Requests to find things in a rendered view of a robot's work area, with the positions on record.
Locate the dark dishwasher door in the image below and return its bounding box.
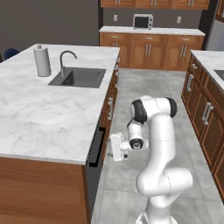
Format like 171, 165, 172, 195
85, 121, 107, 221

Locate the wooden cupboard run with drawers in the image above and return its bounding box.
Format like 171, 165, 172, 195
180, 53, 224, 204

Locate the white paper towel roll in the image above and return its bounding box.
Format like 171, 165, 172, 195
32, 44, 53, 78

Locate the dark hob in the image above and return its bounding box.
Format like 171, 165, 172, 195
213, 69, 224, 83

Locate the grey fridge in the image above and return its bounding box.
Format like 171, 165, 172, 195
204, 0, 224, 53

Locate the wooden base cupboard run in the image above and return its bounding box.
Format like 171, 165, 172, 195
99, 31, 206, 72

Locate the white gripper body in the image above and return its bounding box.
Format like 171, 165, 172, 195
109, 132, 125, 162

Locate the black dishwasher handle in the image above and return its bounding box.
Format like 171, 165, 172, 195
87, 126, 106, 168

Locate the wooden wall cupboard run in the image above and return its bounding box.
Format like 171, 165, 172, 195
100, 0, 211, 11

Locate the silver cupboard door handle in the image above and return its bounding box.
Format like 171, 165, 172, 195
107, 97, 115, 122

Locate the dark curved tap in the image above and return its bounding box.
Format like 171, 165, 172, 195
59, 50, 79, 79

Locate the silver island drawer handle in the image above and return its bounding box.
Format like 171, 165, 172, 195
114, 64, 121, 89

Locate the dark grey sink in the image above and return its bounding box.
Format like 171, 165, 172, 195
47, 66, 108, 89

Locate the silver toaster oven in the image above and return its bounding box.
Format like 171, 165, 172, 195
132, 13, 155, 31

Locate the blue chair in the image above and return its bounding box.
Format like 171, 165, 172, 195
3, 47, 21, 61

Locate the wooden island cabinet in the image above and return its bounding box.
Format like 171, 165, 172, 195
0, 156, 92, 224

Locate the wooden island cupboard door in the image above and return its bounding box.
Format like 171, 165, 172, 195
100, 86, 118, 165

